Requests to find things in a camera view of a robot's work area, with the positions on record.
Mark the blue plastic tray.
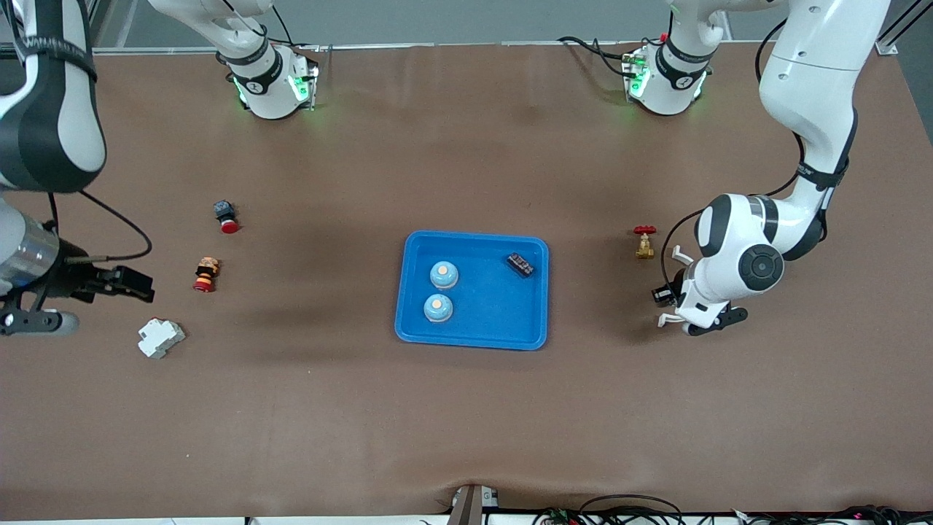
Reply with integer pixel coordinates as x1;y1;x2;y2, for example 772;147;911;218
394;230;550;351

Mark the white circuit breaker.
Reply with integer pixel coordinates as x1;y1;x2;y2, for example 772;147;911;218
138;318;187;359

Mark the red button with orange body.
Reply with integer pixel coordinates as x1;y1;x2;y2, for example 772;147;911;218
192;257;222;293

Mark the brown table mat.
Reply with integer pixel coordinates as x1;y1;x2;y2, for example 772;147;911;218
0;40;933;520

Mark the white curved plastic bracket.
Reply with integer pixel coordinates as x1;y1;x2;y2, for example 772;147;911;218
657;245;695;327

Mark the black cable bundle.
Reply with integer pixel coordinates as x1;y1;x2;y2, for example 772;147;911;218
532;494;933;525

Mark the black arm base cable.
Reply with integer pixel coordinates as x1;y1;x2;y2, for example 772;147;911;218
558;35;635;77

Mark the aluminium frame corner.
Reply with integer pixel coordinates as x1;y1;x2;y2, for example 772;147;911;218
873;0;933;57

